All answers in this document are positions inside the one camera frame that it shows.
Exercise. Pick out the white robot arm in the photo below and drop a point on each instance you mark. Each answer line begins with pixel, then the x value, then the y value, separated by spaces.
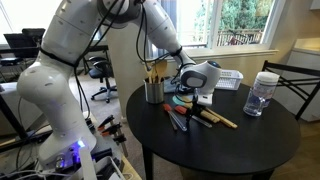
pixel 67 40

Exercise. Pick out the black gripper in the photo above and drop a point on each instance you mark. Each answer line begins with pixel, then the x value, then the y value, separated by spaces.
pixel 196 100

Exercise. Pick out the silver metal utensil holder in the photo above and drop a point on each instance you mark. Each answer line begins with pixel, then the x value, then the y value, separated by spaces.
pixel 154 92

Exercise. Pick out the round black table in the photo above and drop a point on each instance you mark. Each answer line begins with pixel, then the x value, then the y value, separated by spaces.
pixel 255 147

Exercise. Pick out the teal silicone spoon wooden handle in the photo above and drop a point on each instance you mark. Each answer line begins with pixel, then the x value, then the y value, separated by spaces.
pixel 182 101

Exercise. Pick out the blue cloth towel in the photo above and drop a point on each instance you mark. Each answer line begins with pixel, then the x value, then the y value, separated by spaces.
pixel 171 85

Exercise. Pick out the black wooden chair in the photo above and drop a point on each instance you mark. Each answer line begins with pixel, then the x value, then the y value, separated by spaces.
pixel 295 85

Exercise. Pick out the black office chair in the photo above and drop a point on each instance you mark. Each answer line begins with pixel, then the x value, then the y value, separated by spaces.
pixel 103 71

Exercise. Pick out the wooden spoons in holder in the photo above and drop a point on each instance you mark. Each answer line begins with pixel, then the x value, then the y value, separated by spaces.
pixel 156 71

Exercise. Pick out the white plastic basket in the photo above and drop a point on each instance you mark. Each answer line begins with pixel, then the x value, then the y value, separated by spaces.
pixel 229 80

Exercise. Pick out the black orange clamp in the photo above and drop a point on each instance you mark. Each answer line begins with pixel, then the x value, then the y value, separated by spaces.
pixel 115 131
pixel 107 120

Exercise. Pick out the clear glass mug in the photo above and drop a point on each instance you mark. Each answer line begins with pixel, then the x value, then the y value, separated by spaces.
pixel 254 104

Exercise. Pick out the light wooden spatula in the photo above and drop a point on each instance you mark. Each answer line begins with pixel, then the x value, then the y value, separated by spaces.
pixel 214 117

